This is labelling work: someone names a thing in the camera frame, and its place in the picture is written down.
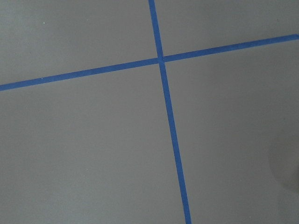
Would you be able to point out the crossing blue tape strip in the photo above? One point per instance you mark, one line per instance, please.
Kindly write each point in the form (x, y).
(146, 62)

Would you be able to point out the long blue tape strip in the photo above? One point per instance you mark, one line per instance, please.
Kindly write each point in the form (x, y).
(169, 110)

